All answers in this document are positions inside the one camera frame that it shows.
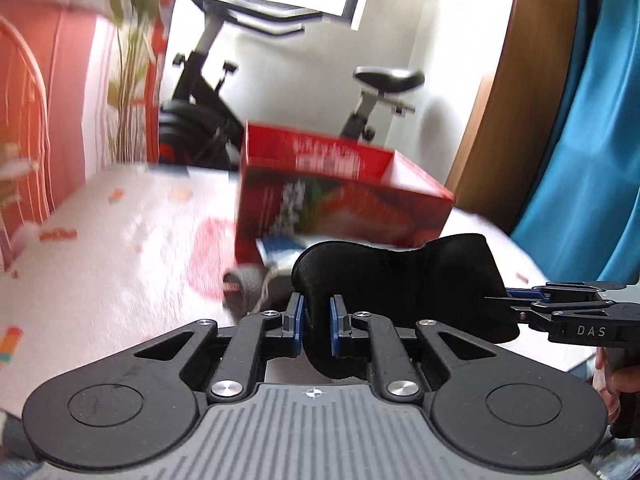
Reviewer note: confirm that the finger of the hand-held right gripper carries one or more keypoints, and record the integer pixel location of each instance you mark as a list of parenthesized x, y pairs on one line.
[(560, 292), (545, 313)]

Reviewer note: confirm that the black fabric sleeve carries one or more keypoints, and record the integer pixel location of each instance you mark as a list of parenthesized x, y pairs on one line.
[(400, 280)]

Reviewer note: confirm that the red strawberry print cardboard box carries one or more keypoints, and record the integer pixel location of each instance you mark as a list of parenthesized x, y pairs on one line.
[(350, 200)]

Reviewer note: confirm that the blue and white packet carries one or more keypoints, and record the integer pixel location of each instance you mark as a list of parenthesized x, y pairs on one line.
[(277, 252)]

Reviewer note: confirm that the black exercise bike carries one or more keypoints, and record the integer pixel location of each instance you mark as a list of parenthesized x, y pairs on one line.
[(200, 110)]

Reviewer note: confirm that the grey rolled sock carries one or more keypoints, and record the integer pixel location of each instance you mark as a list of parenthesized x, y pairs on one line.
[(246, 287)]

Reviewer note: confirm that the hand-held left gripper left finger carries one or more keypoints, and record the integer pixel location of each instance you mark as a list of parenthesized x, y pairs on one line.
[(298, 321)]

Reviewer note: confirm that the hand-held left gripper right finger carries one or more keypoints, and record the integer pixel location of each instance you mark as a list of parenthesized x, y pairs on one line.
[(336, 325)]

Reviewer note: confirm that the person's right hand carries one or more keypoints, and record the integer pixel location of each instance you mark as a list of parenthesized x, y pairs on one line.
[(617, 385)]

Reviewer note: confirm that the blue curtain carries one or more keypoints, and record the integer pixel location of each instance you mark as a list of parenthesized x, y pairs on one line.
[(590, 150)]

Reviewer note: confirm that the wooden door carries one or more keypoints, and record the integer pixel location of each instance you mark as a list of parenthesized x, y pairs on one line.
[(515, 85)]

